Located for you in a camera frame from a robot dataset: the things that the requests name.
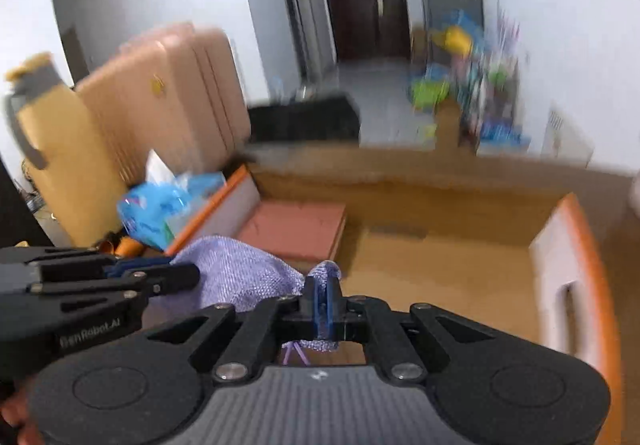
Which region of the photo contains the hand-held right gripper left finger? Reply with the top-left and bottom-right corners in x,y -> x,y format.
145,276 -> 324,382

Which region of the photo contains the purple knitted cloth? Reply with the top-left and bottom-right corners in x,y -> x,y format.
170,235 -> 346,367

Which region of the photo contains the black bag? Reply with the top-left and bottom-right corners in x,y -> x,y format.
247,96 -> 362,146

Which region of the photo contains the yellow jug with grey handle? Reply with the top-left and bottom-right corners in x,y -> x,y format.
4,52 -> 130,248

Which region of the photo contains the blue tissue pack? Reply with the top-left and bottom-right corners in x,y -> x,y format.
117,150 -> 227,248

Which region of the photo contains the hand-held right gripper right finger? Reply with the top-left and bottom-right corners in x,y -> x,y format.
322,276 -> 497,384

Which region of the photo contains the pink suitcase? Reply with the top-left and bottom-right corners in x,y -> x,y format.
75,22 -> 253,186

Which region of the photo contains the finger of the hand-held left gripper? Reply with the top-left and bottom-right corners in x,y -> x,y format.
102,255 -> 173,278
132,263 -> 202,299

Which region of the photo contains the pink folded cloth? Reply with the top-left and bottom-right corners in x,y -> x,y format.
235,202 -> 348,266

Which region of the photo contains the textured pale pink vase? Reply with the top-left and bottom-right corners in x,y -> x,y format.
627,172 -> 640,217

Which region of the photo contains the pile of colourful toys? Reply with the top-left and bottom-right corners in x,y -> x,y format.
407,10 -> 532,151

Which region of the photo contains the red cardboard box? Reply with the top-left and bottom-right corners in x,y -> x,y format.
165,145 -> 622,445

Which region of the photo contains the person's left hand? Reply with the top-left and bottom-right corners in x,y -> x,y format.
0,387 -> 40,445

